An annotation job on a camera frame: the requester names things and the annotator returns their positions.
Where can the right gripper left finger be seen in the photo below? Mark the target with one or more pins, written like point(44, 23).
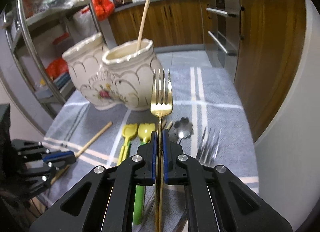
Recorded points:
point(103, 200)

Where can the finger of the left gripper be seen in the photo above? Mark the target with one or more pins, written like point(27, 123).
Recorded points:
point(68, 157)

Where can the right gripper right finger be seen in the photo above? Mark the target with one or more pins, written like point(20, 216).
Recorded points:
point(216, 199)

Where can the wooden chopstick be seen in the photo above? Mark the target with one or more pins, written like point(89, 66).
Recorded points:
point(81, 151)
point(146, 7)
point(169, 125)

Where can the gold fork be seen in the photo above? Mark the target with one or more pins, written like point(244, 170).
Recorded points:
point(161, 106)

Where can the wooden kitchen cabinets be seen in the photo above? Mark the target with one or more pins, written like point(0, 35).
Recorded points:
point(272, 34)

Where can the silver fork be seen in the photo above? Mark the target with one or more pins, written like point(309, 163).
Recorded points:
point(209, 146)

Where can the silver flower spoon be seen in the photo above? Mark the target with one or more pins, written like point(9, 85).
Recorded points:
point(183, 129)

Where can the white ceramic double utensil holder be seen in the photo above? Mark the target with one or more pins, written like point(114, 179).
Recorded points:
point(108, 77)

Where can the metal storage shelf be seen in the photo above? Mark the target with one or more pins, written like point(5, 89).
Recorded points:
point(34, 34)

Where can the red hanging plastic bag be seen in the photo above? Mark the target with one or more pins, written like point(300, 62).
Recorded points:
point(103, 8)

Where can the built-in oven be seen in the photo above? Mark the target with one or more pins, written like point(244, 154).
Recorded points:
point(225, 32)

